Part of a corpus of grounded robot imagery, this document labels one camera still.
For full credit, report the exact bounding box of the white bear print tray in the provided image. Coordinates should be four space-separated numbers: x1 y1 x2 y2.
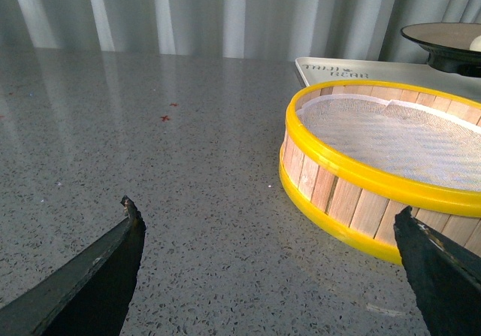
295 57 480 102

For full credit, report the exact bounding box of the yellow rimmed bamboo steamer basket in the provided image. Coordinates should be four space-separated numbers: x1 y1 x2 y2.
279 80 480 263

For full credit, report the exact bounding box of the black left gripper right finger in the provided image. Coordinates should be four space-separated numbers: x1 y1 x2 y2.
394 206 480 335

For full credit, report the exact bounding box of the white steamed bun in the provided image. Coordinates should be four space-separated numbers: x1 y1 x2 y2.
469 35 481 52

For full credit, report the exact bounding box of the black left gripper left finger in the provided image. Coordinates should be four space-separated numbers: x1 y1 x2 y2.
1 196 146 335

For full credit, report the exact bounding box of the white steamer liner cloth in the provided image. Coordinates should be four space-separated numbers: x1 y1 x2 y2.
296 94 480 192

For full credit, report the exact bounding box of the grey pleated curtain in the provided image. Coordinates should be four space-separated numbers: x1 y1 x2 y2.
1 0 480 62

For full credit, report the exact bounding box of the beige plate with black rim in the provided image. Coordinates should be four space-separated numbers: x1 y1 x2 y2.
401 23 480 78

